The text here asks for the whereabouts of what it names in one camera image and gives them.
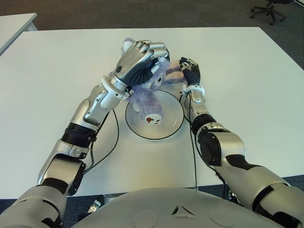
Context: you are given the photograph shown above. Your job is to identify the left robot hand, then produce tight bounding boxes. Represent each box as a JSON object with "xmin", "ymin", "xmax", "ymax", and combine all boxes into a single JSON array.
[{"xmin": 111, "ymin": 40, "xmax": 171, "ymax": 89}]

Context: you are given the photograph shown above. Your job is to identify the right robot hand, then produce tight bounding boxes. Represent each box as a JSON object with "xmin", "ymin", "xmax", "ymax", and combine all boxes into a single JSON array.
[{"xmin": 179, "ymin": 57, "xmax": 202, "ymax": 86}]

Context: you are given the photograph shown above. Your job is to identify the purple plush bunny doll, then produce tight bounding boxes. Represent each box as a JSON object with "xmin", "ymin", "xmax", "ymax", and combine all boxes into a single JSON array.
[{"xmin": 122, "ymin": 38, "xmax": 187, "ymax": 126}]

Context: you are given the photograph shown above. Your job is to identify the white plate black rim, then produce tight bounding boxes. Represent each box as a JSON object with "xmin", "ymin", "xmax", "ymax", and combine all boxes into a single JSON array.
[{"xmin": 125, "ymin": 89, "xmax": 185, "ymax": 140}]

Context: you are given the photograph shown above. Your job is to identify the black office chair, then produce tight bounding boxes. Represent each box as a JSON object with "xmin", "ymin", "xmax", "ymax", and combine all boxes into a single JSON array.
[{"xmin": 250, "ymin": 0, "xmax": 295, "ymax": 26}]

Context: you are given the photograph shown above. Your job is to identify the white side table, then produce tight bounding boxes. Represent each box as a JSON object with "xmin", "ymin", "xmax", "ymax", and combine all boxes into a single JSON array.
[{"xmin": 0, "ymin": 13, "xmax": 38, "ymax": 57}]

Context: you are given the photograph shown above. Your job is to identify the silver robot torso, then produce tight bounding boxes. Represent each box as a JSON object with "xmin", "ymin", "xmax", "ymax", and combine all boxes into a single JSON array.
[{"xmin": 71, "ymin": 187, "xmax": 283, "ymax": 228}]

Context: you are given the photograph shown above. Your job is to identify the white table leg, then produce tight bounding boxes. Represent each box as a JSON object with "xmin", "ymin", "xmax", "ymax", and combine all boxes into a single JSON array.
[{"xmin": 104, "ymin": 193, "xmax": 126, "ymax": 205}]

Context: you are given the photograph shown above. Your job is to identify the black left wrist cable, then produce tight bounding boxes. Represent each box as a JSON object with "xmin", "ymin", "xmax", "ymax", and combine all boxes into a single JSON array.
[{"xmin": 83, "ymin": 109, "xmax": 119, "ymax": 175}]

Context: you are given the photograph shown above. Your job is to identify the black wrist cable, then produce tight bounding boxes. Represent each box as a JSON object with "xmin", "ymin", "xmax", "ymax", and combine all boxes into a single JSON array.
[
  {"xmin": 83, "ymin": 109, "xmax": 119, "ymax": 175},
  {"xmin": 180, "ymin": 92, "xmax": 199, "ymax": 191}
]

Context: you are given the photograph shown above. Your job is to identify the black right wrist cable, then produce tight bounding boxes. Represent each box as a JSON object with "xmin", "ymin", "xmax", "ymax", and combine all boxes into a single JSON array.
[{"xmin": 180, "ymin": 92, "xmax": 199, "ymax": 191}]

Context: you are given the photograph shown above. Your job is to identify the silver metal bracket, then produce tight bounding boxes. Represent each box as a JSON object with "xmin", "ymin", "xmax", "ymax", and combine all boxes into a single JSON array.
[{"xmin": 88, "ymin": 200, "xmax": 102, "ymax": 214}]

